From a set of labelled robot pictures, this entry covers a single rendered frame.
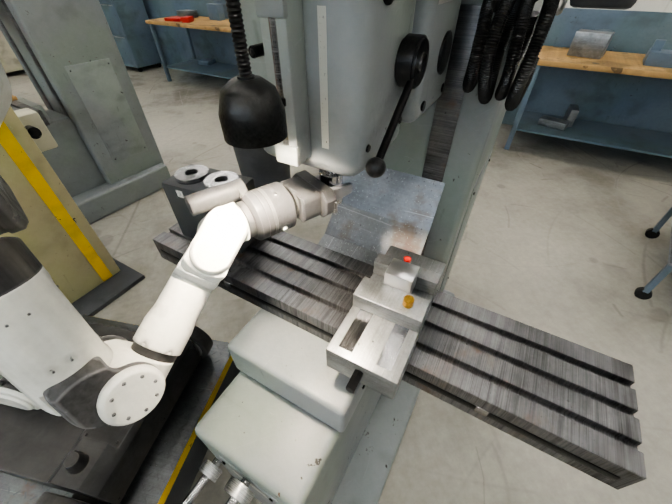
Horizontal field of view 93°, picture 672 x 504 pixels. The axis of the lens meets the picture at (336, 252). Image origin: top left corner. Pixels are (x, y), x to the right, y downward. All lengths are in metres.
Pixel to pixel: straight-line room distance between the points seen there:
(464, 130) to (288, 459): 0.89
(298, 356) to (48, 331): 0.51
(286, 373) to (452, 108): 0.75
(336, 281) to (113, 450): 0.76
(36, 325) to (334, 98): 0.43
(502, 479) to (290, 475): 1.08
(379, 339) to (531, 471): 1.24
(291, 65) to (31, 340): 0.42
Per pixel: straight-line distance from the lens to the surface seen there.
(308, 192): 0.58
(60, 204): 2.28
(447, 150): 0.93
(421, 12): 0.61
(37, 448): 1.33
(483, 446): 1.75
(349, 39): 0.45
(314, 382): 0.78
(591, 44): 4.19
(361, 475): 1.40
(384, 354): 0.65
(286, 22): 0.45
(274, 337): 0.85
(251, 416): 0.91
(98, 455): 1.17
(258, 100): 0.36
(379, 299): 0.67
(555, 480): 1.83
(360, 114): 0.47
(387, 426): 1.46
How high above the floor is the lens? 1.57
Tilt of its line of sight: 43 degrees down
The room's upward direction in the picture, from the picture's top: straight up
